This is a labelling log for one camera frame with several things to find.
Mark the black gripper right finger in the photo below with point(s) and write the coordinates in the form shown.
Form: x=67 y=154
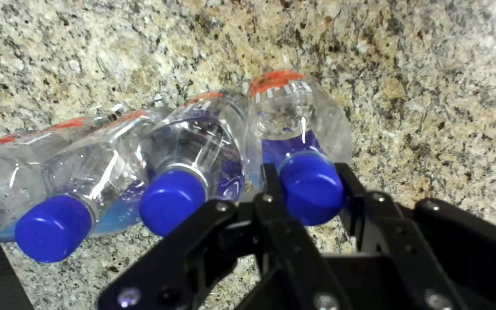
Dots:
x=430 y=252

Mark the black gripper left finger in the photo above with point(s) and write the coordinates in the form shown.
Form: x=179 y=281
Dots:
x=241 y=252

